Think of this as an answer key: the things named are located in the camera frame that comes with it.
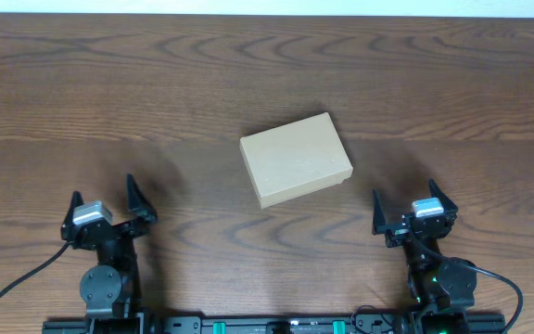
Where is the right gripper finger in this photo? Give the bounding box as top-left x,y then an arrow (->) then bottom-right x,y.
428,178 -> 458,213
373,189 -> 387,228

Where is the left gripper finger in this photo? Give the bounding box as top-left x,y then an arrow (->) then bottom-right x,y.
61,191 -> 83,230
126,173 -> 158,223

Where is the cardboard box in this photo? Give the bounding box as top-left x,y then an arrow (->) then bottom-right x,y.
240,112 -> 353,209

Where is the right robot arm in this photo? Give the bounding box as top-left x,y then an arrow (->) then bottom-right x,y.
372,180 -> 477,334

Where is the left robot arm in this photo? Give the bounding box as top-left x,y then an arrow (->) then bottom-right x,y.
60,174 -> 161,333

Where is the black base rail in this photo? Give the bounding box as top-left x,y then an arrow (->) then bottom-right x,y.
42,311 -> 509,334

